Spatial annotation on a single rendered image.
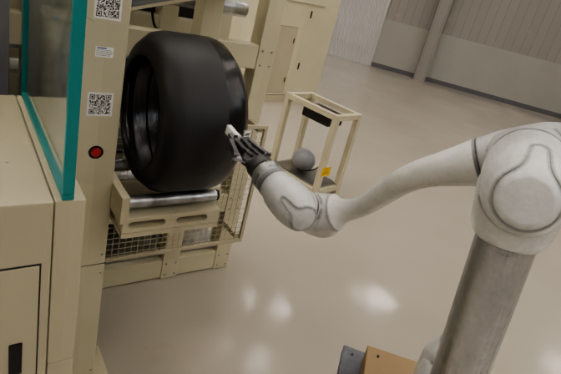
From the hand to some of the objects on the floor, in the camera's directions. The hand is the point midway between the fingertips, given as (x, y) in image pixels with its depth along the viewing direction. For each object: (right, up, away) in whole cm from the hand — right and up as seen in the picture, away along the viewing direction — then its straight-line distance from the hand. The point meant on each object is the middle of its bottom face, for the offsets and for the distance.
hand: (232, 134), depth 139 cm
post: (-71, -98, +49) cm, 131 cm away
